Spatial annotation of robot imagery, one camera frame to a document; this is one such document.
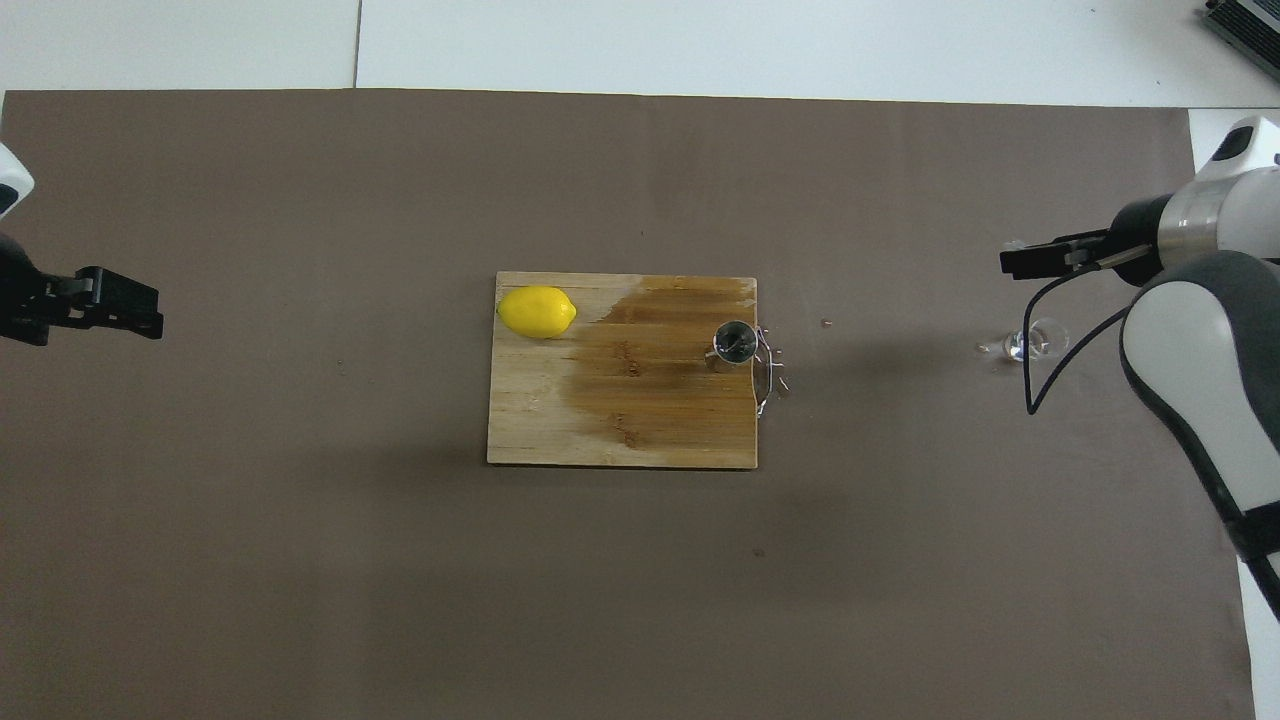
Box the grey device corner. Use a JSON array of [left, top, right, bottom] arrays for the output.
[[1197, 0, 1280, 71]]

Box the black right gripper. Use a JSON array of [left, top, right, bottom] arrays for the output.
[[1000, 195, 1172, 287]]

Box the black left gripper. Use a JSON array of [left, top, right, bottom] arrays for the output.
[[0, 232, 164, 348]]

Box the brown paper table mat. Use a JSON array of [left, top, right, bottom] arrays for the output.
[[0, 88, 1256, 720]]

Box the yellow lemon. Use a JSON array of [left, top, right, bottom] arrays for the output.
[[497, 285, 578, 340]]

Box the small clear glass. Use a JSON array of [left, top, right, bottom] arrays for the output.
[[1003, 318, 1069, 363]]

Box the wooden cutting board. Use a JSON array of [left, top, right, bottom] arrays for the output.
[[486, 271, 782, 471]]

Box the steel double jigger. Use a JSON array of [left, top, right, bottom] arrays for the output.
[[712, 320, 759, 373]]

